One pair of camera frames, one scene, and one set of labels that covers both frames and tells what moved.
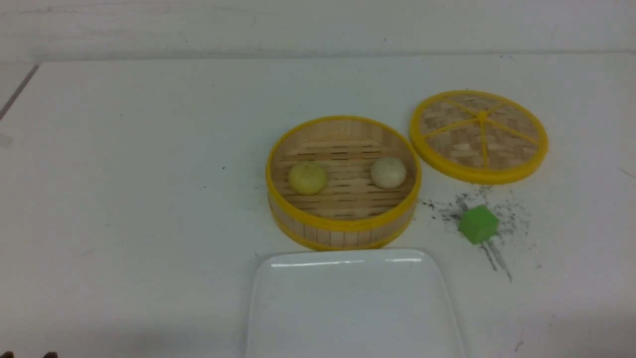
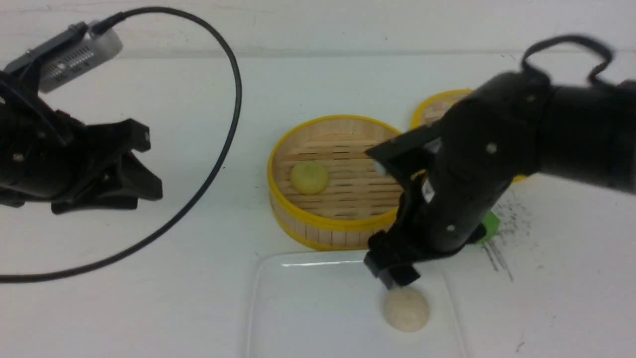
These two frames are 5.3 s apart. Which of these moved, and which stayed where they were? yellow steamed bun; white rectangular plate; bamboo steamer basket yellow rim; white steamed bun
Moved: white steamed bun
Stayed: yellow steamed bun; bamboo steamer basket yellow rim; white rectangular plate
